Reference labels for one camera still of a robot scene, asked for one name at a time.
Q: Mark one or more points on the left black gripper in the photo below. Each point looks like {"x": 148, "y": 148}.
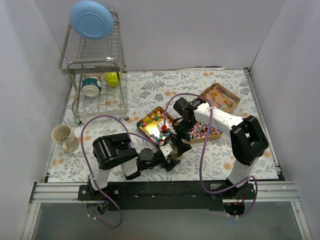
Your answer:
{"x": 171, "y": 158}

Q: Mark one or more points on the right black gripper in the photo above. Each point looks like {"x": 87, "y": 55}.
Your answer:
{"x": 186, "y": 131}

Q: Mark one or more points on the tin of lollipops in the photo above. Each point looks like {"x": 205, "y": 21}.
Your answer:
{"x": 199, "y": 131}

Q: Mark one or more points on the tin of star candies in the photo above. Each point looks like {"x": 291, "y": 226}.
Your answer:
{"x": 148, "y": 126}

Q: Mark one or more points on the gold round lid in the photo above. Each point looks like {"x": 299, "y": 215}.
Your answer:
{"x": 175, "y": 154}

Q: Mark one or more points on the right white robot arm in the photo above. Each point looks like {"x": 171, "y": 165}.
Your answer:
{"x": 248, "y": 140}

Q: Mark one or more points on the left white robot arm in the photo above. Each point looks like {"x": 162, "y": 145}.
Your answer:
{"x": 116, "y": 150}

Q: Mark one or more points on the floral table mat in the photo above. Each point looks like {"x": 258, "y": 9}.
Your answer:
{"x": 145, "y": 92}

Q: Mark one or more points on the yellow-green bowl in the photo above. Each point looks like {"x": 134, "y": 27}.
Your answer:
{"x": 111, "y": 78}

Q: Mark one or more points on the teal and white bowl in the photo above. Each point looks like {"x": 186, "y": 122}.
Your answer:
{"x": 91, "y": 86}

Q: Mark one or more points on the patterned small bowl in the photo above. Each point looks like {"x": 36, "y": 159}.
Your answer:
{"x": 90, "y": 73}

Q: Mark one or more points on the metal dish rack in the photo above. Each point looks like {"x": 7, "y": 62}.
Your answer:
{"x": 106, "y": 55}

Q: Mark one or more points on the beige paper cup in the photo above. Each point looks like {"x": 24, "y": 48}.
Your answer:
{"x": 65, "y": 137}

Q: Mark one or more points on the blue plate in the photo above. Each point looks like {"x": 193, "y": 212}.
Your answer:
{"x": 91, "y": 20}

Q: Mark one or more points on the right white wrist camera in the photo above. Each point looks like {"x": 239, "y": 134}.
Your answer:
{"x": 165, "y": 128}

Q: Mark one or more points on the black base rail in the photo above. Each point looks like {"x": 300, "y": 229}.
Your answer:
{"x": 163, "y": 195}

